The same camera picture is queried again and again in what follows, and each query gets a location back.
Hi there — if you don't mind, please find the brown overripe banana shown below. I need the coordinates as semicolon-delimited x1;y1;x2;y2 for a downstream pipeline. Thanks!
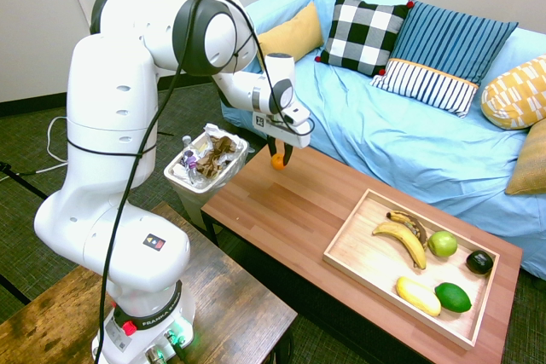
386;209;429;251

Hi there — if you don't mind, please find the rustic dark wood table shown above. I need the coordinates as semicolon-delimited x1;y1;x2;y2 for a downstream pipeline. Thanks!
0;202;299;364

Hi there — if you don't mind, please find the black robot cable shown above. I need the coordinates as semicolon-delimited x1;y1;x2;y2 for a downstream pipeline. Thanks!
92;0;317;364

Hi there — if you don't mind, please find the crumpled brown paper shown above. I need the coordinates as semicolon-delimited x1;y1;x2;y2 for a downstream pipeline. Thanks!
196;134;240;178

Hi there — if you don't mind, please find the grey trash bin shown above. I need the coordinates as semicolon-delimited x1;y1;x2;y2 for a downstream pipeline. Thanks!
164;124;257;229

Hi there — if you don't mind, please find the black white checkered pillow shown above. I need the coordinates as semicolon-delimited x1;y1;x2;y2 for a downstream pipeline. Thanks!
314;0;415;78

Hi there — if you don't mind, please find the black tripod leg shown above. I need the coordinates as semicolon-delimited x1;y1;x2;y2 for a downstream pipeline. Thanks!
0;160;50;201

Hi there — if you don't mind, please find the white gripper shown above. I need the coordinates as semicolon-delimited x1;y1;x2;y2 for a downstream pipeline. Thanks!
251;111;313;168

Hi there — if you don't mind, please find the white navy striped pillow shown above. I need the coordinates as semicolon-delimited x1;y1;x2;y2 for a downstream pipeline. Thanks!
369;58;480;119

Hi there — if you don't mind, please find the blue striped pillow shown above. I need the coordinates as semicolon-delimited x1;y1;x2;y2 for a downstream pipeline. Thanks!
386;0;520;86

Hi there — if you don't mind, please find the light wooden tray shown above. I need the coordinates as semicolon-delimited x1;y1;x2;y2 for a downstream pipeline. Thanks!
322;188;501;352

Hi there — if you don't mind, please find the green apple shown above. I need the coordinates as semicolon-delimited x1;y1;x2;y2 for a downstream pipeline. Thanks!
427;230;459;258

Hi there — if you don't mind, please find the yellow oblong fruit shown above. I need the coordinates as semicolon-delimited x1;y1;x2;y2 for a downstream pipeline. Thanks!
395;276;443;318

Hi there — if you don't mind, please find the white floor cable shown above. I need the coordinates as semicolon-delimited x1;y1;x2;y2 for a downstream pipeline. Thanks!
36;115;72;176

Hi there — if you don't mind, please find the mustard woven pillow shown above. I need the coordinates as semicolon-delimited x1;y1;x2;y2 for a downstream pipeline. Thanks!
505;118;546;197

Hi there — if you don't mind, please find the plain mustard yellow pillow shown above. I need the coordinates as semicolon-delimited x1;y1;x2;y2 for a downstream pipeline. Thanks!
255;0;325;63

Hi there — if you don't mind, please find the wooden coffee table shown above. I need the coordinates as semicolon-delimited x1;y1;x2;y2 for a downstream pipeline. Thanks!
200;146;524;364

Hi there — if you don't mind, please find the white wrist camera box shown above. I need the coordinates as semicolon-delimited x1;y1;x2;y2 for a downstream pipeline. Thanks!
282;104;312;128

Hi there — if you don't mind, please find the dark avocado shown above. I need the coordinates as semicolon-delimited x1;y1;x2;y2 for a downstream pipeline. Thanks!
465;249;495;276

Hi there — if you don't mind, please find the green lime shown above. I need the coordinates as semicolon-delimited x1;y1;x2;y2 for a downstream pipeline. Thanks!
434;281;473;314

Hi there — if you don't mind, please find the yellow banana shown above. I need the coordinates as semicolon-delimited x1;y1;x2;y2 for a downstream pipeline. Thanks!
372;221;428;271

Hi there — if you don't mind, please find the white bin with plastic bag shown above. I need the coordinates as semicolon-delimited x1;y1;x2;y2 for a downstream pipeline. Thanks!
164;123;257;201

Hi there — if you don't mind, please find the light blue sofa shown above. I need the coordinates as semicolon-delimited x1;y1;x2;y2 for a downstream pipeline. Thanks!
219;0;546;280

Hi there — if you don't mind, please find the crumpled white wrapper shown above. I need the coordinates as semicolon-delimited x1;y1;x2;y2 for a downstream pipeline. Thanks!
201;123;234;146

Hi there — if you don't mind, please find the yellow white patterned pillow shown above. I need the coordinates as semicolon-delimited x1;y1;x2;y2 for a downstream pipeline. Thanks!
480;55;546;131

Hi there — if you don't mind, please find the clear plastic bottle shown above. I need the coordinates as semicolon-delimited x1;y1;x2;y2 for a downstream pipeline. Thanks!
179;135;200;182

